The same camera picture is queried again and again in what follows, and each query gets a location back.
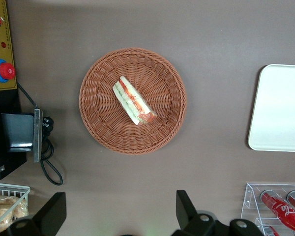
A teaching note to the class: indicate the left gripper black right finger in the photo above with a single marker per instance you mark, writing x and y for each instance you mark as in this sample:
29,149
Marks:
186,216

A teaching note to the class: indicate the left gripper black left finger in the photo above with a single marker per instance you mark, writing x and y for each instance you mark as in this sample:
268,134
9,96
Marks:
49,216

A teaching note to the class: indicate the plastic-wrapped triangle sandwich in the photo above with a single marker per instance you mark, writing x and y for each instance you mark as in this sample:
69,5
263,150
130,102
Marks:
132,100

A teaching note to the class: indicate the cream rectangular plastic tray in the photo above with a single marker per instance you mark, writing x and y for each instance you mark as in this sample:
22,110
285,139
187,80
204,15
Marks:
280,108

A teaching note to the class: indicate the round brown wicker basket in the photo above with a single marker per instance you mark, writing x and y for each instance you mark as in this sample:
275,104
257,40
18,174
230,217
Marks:
157,73

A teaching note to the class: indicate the clear bag of fried snacks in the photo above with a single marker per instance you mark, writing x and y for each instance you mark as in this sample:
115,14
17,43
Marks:
20,210
2,207

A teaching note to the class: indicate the clear acrylic bottle rack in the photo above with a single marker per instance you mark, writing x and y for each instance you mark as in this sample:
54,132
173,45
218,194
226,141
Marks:
250,196

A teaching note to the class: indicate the black appliance yellow control panel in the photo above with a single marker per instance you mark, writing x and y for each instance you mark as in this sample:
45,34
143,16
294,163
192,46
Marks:
2,49

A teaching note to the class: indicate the black metal bracket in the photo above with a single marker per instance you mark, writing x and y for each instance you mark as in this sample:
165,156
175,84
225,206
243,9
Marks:
50,152

